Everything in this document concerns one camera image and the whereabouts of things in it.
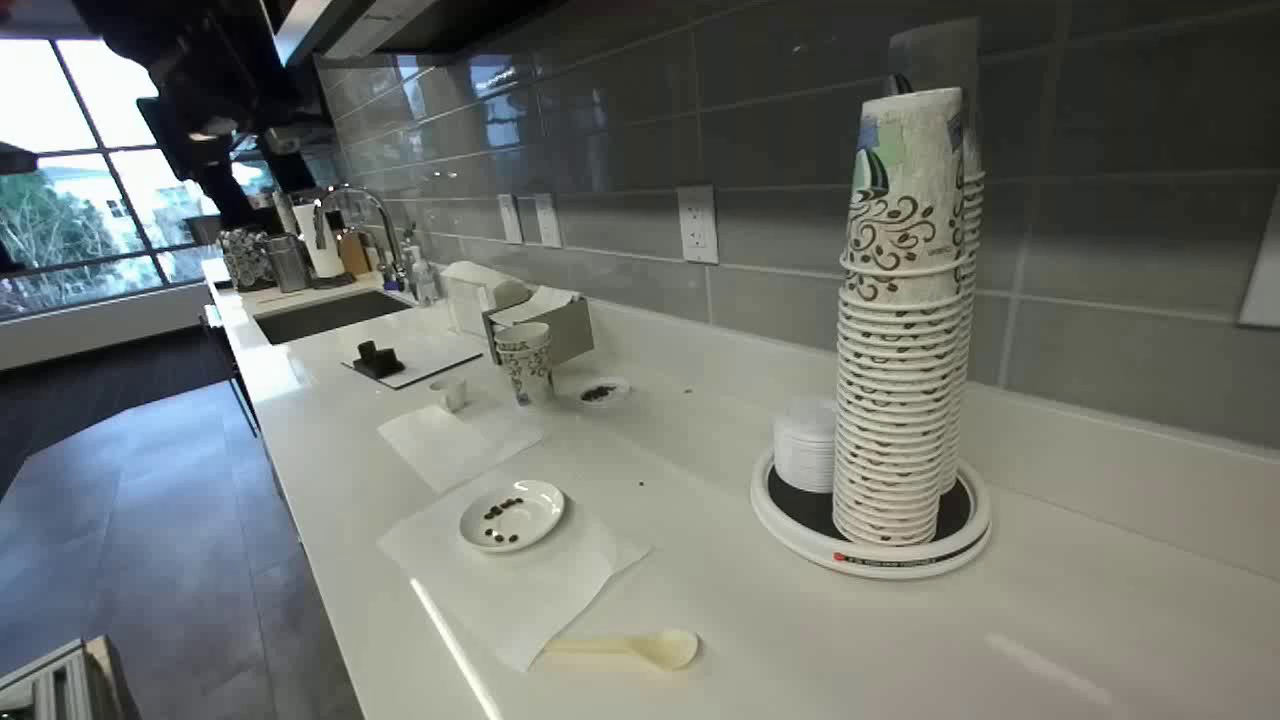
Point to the small white dish dark contents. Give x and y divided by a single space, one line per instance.
602 392

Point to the short stack white cups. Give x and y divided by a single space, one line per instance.
807 445

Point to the metal napkin holder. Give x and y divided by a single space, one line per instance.
568 337

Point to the white paper towel stack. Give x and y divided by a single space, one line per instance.
471 283

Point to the white board dark edge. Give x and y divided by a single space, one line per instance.
435 347

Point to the white paper napkin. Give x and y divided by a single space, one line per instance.
520 603
446 445

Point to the soap dispenser bottle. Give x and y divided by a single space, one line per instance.
425 283

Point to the tall patterned paper cup stack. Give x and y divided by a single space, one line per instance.
901 401

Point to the small black object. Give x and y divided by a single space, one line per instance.
378 363

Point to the metal sink faucet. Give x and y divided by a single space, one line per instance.
384 255

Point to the cream plastic spoon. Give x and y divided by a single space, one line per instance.
663 651

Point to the brown bottle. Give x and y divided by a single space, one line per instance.
353 257

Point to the dark recessed sink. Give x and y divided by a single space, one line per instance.
326 317

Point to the round white cup tray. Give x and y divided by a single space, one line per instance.
907 560

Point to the white silver kettle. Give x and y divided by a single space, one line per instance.
319 242

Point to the sleeved paper cup stack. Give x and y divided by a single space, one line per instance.
974 242

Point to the metal canister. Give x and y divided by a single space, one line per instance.
290 264

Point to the glass storage jar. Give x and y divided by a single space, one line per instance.
245 261

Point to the dark overhead fixture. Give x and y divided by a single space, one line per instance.
200 135

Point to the large window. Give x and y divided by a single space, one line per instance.
67 227

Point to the white wall outlet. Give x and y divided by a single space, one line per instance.
547 223
696 227

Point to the white wall plate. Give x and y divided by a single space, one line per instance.
1264 264

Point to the grey slatted frame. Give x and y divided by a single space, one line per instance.
61 685

